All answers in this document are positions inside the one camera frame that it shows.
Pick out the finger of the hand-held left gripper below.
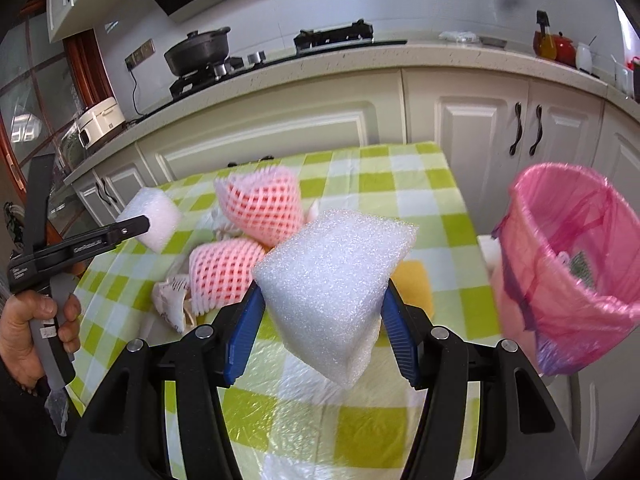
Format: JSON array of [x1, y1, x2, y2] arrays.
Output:
[[65, 216, 152, 262]]

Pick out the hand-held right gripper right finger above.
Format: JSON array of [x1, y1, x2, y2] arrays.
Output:
[[382, 280, 586, 480]]

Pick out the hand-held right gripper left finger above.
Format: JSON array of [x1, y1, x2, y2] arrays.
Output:
[[57, 287, 266, 480]]

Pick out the small white foam block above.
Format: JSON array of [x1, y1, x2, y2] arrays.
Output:
[[116, 187, 183, 255]]

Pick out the yellow sponge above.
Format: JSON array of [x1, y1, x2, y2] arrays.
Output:
[[392, 259, 433, 318]]

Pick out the pink foam fruit net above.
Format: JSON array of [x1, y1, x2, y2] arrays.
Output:
[[215, 166, 307, 251], [187, 237, 268, 316]]

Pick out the large white foam block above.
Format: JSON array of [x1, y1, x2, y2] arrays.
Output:
[[252, 210, 418, 391]]

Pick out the white tissue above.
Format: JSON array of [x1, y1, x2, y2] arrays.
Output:
[[207, 207, 242, 241]]

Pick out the pink bagged waste bin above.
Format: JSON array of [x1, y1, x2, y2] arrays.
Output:
[[490, 162, 640, 378]]

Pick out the person's left forearm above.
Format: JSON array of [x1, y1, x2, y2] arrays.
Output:
[[0, 355, 86, 480]]

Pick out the person's left hand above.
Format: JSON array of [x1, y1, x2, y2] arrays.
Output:
[[0, 292, 82, 395]]

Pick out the crumpled printed paper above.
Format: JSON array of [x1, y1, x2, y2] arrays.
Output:
[[152, 275, 197, 335]]

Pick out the white rice cooker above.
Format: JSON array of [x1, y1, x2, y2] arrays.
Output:
[[77, 97, 126, 148]]

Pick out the wooden glass door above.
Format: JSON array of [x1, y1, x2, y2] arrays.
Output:
[[0, 0, 116, 186]]

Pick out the green checkered tablecloth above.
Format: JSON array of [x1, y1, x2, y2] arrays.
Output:
[[65, 141, 506, 480]]

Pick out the black cooking pot with lid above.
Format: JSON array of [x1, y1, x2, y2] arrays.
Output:
[[164, 26, 232, 77]]

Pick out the green scouring pad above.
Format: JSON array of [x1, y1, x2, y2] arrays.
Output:
[[567, 252, 597, 287]]

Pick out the white upper cabinet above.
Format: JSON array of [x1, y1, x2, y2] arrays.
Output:
[[46, 0, 138, 41]]

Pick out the white kitchen base cabinets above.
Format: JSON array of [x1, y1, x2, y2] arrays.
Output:
[[62, 40, 640, 411]]

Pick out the black glass gas hob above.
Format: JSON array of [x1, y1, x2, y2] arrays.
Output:
[[167, 37, 408, 102]]

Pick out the oil bottle with black cap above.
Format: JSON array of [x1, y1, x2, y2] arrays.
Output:
[[535, 10, 558, 60]]

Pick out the red pot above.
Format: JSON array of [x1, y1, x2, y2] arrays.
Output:
[[532, 31, 577, 66]]

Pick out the white jar with spoon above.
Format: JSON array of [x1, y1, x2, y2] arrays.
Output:
[[575, 35, 599, 74]]

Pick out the white mug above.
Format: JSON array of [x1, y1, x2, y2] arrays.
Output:
[[611, 55, 632, 92]]

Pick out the black curved cabinet handle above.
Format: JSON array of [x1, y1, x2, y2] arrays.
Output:
[[509, 101, 524, 157], [529, 105, 544, 155], [96, 178, 118, 206]]

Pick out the black power cable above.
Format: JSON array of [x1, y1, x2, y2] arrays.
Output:
[[130, 66, 147, 122]]

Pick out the gold wall switch plate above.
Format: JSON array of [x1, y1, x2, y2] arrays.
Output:
[[125, 40, 156, 68]]

